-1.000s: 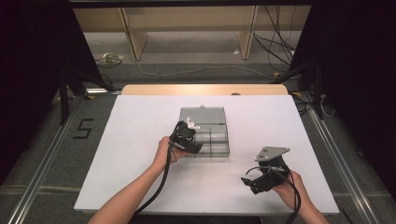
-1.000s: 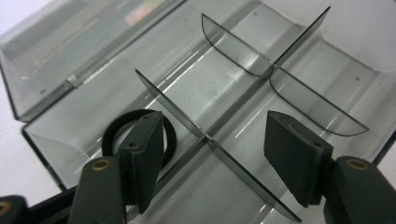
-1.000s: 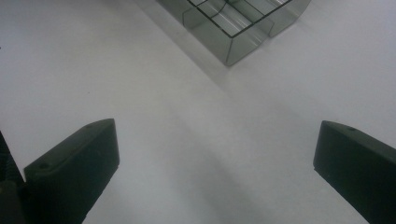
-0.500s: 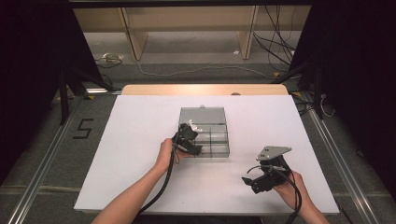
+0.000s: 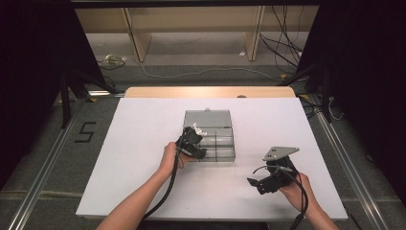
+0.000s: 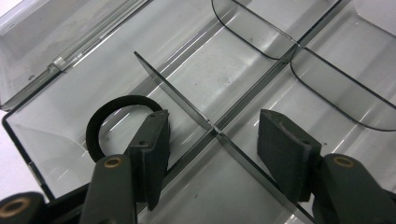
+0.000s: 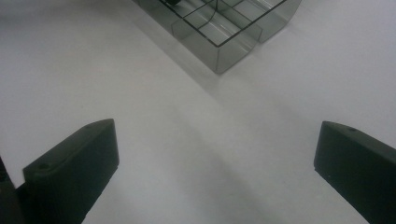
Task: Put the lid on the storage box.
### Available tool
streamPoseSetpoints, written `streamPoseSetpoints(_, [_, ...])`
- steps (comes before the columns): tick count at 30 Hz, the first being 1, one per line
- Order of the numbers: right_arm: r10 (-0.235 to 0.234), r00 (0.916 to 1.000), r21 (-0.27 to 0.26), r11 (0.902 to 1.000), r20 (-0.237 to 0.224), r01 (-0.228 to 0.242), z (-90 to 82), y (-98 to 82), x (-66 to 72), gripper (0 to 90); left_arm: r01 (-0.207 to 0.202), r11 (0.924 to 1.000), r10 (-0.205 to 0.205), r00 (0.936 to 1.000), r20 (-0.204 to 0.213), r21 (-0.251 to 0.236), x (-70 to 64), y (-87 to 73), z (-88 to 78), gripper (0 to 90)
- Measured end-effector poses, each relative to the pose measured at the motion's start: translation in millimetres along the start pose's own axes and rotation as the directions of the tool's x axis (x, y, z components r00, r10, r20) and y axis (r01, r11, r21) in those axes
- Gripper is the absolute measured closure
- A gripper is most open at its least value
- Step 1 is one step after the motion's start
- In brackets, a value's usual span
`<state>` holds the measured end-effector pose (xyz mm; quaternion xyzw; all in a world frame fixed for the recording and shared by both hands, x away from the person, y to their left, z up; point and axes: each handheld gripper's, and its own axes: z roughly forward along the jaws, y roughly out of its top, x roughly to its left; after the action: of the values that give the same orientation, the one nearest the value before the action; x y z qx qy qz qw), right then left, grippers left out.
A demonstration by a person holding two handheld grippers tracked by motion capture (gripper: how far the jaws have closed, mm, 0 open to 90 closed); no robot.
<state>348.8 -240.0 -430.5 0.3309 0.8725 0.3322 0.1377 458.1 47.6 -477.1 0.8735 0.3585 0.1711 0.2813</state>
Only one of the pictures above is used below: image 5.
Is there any black metal stand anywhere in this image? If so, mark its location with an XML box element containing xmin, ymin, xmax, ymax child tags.
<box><xmin>58</xmin><ymin>66</ymin><xmax>120</xmax><ymax>128</ymax></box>
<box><xmin>281</xmin><ymin>61</ymin><xmax>334</xmax><ymax>124</ymax></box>

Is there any bundle of black cables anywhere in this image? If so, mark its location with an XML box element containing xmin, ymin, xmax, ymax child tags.
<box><xmin>258</xmin><ymin>5</ymin><xmax>305</xmax><ymax>76</ymax></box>

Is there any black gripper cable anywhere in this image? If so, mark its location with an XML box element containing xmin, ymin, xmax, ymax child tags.
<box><xmin>253</xmin><ymin>164</ymin><xmax>310</xmax><ymax>230</ymax></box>
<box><xmin>142</xmin><ymin>137</ymin><xmax>185</xmax><ymax>222</ymax></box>

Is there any clear plastic compartment box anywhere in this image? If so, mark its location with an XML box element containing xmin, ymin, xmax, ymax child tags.
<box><xmin>182</xmin><ymin>108</ymin><xmax>237</xmax><ymax>163</ymax></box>

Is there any person's right hand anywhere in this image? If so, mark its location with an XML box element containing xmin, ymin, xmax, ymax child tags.
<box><xmin>279</xmin><ymin>172</ymin><xmax>318</xmax><ymax>216</ymax></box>

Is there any person's left hand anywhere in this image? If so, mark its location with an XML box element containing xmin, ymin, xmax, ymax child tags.
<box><xmin>158</xmin><ymin>142</ymin><xmax>196</xmax><ymax>178</ymax></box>

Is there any short aluminium rail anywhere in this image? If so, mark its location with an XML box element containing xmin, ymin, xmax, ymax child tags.
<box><xmin>87</xmin><ymin>90</ymin><xmax>126</xmax><ymax>98</ymax></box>

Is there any light wooden shelf unit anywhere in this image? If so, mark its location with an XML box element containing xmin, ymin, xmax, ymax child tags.
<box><xmin>75</xmin><ymin>6</ymin><xmax>320</xmax><ymax>63</ymax></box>

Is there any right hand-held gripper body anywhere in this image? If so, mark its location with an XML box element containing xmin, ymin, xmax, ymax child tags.
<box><xmin>257</xmin><ymin>146</ymin><xmax>301</xmax><ymax>196</ymax></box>

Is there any black overhead bar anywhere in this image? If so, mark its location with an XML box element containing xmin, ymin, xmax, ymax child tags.
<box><xmin>70</xmin><ymin>0</ymin><xmax>322</xmax><ymax>9</ymax></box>

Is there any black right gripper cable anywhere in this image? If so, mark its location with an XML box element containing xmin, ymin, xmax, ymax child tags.
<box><xmin>253</xmin><ymin>164</ymin><xmax>310</xmax><ymax>230</ymax></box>

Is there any wooden table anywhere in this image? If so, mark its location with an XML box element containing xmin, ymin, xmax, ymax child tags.
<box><xmin>124</xmin><ymin>85</ymin><xmax>297</xmax><ymax>99</ymax></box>

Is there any coiled pale cable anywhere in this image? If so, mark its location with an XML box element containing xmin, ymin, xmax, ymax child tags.
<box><xmin>97</xmin><ymin>54</ymin><xmax>128</xmax><ymax>71</ymax></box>

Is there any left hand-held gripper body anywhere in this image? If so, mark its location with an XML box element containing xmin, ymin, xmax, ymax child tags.
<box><xmin>175</xmin><ymin>123</ymin><xmax>208</xmax><ymax>156</ymax></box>

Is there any long white floor cable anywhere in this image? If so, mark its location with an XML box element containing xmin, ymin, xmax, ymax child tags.
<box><xmin>137</xmin><ymin>60</ymin><xmax>282</xmax><ymax>82</ymax></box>

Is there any long aluminium floor rail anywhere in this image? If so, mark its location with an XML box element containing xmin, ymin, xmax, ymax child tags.
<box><xmin>8</xmin><ymin>99</ymin><xmax>88</xmax><ymax>230</ymax></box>
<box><xmin>307</xmin><ymin>95</ymin><xmax>391</xmax><ymax>230</ymax></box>

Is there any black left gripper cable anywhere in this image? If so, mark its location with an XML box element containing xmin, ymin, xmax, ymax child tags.
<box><xmin>142</xmin><ymin>137</ymin><xmax>185</xmax><ymax>222</ymax></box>

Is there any dark curtain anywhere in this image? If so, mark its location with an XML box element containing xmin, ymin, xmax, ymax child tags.
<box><xmin>296</xmin><ymin>0</ymin><xmax>406</xmax><ymax>207</ymax></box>
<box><xmin>0</xmin><ymin>0</ymin><xmax>107</xmax><ymax>191</ymax></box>

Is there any white cable loop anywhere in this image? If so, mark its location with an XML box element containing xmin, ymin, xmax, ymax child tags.
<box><xmin>328</xmin><ymin>97</ymin><xmax>345</xmax><ymax>122</ymax></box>

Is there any white table board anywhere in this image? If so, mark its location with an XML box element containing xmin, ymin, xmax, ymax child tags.
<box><xmin>75</xmin><ymin>97</ymin><xmax>349</xmax><ymax>222</ymax></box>

